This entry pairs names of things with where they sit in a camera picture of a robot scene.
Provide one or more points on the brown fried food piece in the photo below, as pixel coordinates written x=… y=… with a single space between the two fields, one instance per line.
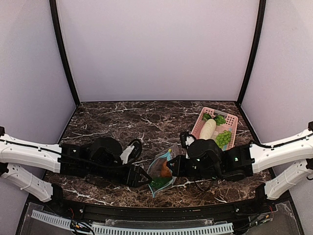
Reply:
x=165 y=171

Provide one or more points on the green cucumber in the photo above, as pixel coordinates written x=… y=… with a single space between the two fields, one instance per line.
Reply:
x=159 y=182

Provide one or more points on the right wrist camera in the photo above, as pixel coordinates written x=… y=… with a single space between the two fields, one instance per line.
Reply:
x=186 y=139

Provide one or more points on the clear zip top bag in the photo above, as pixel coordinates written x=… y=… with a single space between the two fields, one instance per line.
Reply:
x=154 y=169

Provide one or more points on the white slotted cable duct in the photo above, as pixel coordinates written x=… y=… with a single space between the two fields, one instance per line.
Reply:
x=124 y=227

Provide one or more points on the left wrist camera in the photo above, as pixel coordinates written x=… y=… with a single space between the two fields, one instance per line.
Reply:
x=132 y=152

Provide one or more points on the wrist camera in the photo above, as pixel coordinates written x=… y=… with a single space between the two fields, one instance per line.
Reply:
x=132 y=152
x=186 y=139

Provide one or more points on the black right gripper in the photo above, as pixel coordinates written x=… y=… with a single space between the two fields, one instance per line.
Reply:
x=182 y=165

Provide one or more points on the black front table rail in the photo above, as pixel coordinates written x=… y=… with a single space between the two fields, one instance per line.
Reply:
x=90 y=212

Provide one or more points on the left black frame post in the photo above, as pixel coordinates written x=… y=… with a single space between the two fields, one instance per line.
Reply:
x=62 y=51

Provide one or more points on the black frame post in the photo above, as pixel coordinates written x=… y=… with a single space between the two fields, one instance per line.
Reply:
x=62 y=51
x=253 y=51

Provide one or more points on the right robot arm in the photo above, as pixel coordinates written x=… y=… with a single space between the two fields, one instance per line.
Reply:
x=204 y=159

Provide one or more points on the green grape bunch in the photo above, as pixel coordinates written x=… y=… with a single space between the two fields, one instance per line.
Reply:
x=223 y=138

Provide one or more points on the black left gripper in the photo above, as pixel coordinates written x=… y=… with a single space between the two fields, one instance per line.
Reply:
x=132 y=176

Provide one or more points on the right black frame post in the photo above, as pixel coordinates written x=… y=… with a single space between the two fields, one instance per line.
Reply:
x=253 y=51

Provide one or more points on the pink plastic basket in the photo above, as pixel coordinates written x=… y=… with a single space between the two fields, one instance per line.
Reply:
x=231 y=125

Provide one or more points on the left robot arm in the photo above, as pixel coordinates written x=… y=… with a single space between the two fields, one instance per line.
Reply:
x=104 y=157

